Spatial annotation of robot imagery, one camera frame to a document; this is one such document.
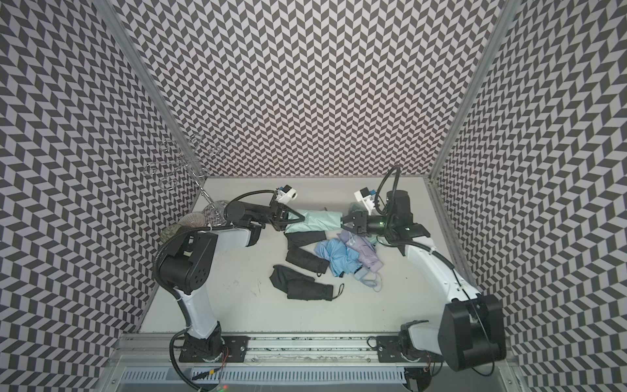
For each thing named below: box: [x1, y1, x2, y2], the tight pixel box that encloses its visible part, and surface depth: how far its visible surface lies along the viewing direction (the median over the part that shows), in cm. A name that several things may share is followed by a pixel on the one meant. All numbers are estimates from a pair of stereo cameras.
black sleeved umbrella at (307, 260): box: [285, 247, 330, 274], surface depth 91 cm
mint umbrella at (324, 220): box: [310, 209, 343, 232], surface depth 74 cm
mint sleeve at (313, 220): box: [284, 209, 342, 233], surface depth 74 cm
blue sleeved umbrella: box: [313, 238, 363, 278], surface depth 88 cm
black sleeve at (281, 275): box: [269, 264, 316, 294], surface depth 87 cm
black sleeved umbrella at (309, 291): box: [286, 280, 334, 302], surface depth 84 cm
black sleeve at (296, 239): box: [283, 230, 327, 253], surface depth 96 cm
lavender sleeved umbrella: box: [345, 234, 384, 273], surface depth 92 cm
